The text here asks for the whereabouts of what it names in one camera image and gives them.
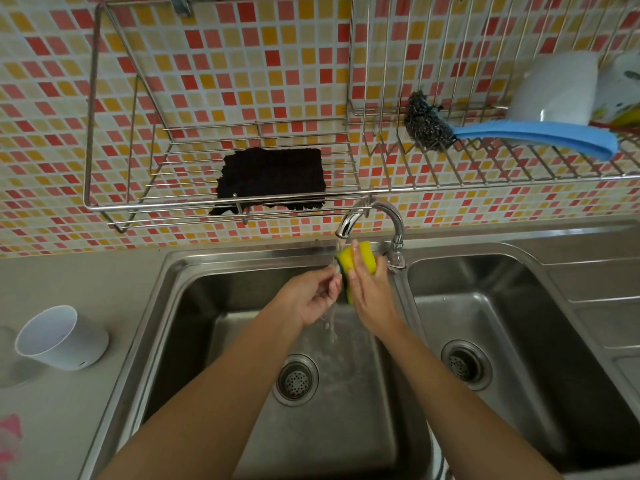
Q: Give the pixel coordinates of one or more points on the stainless steel double sink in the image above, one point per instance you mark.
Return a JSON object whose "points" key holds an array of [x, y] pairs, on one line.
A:
{"points": [[525, 304]]}

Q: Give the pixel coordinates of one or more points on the white cup with grey base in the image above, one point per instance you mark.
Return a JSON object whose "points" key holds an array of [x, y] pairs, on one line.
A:
{"points": [[555, 89]]}

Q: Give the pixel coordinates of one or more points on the round metal drain strainer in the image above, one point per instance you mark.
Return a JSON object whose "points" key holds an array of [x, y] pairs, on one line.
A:
{"points": [[295, 380], [465, 365]]}

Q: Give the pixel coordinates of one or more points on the person's left forearm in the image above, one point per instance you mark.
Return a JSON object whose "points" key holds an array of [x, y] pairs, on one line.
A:
{"points": [[225, 394]]}

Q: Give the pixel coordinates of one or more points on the chrome sink faucet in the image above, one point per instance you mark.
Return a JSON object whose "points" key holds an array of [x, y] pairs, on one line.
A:
{"points": [[392, 217]]}

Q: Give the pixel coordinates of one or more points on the person's left fingers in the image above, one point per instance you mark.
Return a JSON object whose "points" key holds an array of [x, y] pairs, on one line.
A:
{"points": [[330, 284]]}

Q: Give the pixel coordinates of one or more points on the black scouring cloth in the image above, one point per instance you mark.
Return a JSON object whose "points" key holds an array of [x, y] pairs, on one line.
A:
{"points": [[272, 177]]}

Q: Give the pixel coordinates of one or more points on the person's right forearm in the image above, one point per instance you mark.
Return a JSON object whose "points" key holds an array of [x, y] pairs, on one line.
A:
{"points": [[450, 404]]}

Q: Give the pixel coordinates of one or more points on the plain white cup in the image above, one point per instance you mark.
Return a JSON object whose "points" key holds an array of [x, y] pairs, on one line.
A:
{"points": [[62, 339]]}

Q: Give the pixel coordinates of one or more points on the person's right hand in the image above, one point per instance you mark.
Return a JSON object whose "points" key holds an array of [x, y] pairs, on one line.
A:
{"points": [[372, 302]]}

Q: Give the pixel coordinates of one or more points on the pink cloth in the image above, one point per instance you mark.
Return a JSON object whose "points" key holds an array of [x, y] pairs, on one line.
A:
{"points": [[10, 437]]}

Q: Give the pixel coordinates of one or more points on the person's left hand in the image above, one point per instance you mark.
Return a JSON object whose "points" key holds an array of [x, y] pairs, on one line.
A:
{"points": [[307, 294]]}

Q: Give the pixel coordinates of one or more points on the yellow sponge with green pad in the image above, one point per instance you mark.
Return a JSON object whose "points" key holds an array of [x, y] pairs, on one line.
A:
{"points": [[367, 257]]}

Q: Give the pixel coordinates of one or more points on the white mug with colourful print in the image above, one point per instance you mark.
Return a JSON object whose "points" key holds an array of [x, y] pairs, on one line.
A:
{"points": [[620, 87]]}

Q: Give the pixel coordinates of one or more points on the person's right fingers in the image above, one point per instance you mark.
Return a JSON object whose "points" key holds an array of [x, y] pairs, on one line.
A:
{"points": [[356, 259]]}

